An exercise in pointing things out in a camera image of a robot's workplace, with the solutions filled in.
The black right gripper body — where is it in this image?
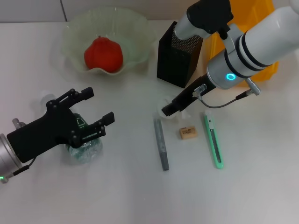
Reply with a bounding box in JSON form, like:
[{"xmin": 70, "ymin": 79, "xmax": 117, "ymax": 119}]
[{"xmin": 172, "ymin": 74, "xmax": 217, "ymax": 111}]

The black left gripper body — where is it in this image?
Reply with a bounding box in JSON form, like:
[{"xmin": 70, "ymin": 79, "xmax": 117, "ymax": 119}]
[{"xmin": 6, "ymin": 99, "xmax": 78, "ymax": 164}]

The clear green-label water bottle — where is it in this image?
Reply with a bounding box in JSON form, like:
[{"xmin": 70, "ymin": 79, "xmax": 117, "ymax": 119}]
[{"xmin": 38, "ymin": 92, "xmax": 105, "ymax": 165}]

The beige eraser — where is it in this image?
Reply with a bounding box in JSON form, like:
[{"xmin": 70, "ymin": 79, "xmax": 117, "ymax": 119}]
[{"xmin": 179, "ymin": 125, "xmax": 197, "ymax": 140}]

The grey pen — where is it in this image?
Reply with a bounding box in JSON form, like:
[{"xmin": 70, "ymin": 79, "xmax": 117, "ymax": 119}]
[{"xmin": 153, "ymin": 112, "xmax": 170, "ymax": 172}]

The red tomato-like fruit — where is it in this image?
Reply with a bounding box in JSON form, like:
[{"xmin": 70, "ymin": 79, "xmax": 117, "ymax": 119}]
[{"xmin": 84, "ymin": 35, "xmax": 124, "ymax": 73}]

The green utility knife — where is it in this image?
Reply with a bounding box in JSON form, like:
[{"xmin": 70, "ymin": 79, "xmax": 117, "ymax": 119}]
[{"xmin": 202, "ymin": 112, "xmax": 225, "ymax": 170}]

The black mesh pen holder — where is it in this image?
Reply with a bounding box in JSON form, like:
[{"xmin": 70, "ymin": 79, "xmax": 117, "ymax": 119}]
[{"xmin": 157, "ymin": 21, "xmax": 204, "ymax": 89}]

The translucent wavy fruit plate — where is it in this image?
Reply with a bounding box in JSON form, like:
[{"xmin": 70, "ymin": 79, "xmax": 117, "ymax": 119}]
[{"xmin": 60, "ymin": 6, "xmax": 157, "ymax": 76}]

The yellow plastic bin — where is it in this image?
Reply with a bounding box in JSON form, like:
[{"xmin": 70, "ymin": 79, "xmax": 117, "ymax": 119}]
[{"xmin": 211, "ymin": 0, "xmax": 280, "ymax": 87}]

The right gripper grey cable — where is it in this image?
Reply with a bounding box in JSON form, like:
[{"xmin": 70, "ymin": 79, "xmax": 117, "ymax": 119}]
[{"xmin": 192, "ymin": 78, "xmax": 262, "ymax": 108}]

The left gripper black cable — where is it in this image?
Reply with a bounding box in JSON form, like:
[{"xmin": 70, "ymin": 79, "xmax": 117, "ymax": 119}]
[{"xmin": 4, "ymin": 118, "xmax": 38, "ymax": 183}]

